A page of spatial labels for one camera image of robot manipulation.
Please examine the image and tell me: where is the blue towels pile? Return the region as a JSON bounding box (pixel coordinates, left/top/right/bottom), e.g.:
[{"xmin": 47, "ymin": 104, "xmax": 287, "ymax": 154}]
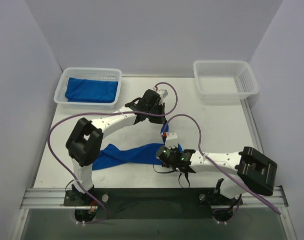
[{"xmin": 93, "ymin": 122, "xmax": 184, "ymax": 172}]

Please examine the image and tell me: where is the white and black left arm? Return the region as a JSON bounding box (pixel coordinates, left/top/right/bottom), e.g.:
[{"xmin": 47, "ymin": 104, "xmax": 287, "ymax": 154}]
[{"xmin": 66, "ymin": 89, "xmax": 168, "ymax": 194}]

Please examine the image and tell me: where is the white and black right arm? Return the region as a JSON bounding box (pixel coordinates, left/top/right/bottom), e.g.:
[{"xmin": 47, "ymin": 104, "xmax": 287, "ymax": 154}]
[{"xmin": 156, "ymin": 145, "xmax": 278, "ymax": 199}]

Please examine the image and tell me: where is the white basket with towels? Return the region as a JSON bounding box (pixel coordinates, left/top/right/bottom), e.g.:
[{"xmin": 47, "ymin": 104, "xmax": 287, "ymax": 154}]
[{"xmin": 193, "ymin": 60, "xmax": 259, "ymax": 101}]

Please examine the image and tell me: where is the empty white plastic basket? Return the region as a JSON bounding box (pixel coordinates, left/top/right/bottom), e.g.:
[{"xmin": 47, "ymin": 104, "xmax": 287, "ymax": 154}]
[{"xmin": 53, "ymin": 67, "xmax": 122, "ymax": 110}]

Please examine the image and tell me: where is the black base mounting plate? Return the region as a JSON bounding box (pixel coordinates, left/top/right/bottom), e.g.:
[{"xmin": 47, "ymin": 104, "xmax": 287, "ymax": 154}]
[{"xmin": 63, "ymin": 187, "xmax": 242, "ymax": 222}]

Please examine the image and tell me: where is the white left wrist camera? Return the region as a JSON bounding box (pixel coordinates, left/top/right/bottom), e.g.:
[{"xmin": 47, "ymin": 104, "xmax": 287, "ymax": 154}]
[{"xmin": 153, "ymin": 87, "xmax": 168, "ymax": 105}]

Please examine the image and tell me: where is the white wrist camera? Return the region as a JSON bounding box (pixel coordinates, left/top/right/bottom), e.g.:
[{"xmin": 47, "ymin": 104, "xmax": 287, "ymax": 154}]
[
  {"xmin": 153, "ymin": 87, "xmax": 168, "ymax": 105},
  {"xmin": 162, "ymin": 132, "xmax": 178, "ymax": 149}
]

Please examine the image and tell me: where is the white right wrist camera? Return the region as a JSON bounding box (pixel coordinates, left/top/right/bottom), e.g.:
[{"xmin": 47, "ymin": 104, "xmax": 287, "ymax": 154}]
[{"xmin": 162, "ymin": 132, "xmax": 178, "ymax": 149}]

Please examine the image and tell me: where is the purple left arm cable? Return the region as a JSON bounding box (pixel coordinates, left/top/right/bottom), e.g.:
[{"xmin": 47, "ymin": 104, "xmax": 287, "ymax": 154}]
[{"xmin": 48, "ymin": 81, "xmax": 178, "ymax": 224}]

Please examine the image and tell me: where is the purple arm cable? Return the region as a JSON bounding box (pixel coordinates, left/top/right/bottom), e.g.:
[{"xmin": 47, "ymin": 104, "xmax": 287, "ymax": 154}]
[
  {"xmin": 163, "ymin": 113, "xmax": 282, "ymax": 223},
  {"xmin": 48, "ymin": 81, "xmax": 178, "ymax": 224}
]

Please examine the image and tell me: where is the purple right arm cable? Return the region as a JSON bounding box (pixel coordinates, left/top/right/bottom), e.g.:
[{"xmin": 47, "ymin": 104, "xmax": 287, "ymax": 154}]
[{"xmin": 163, "ymin": 113, "xmax": 282, "ymax": 223}]

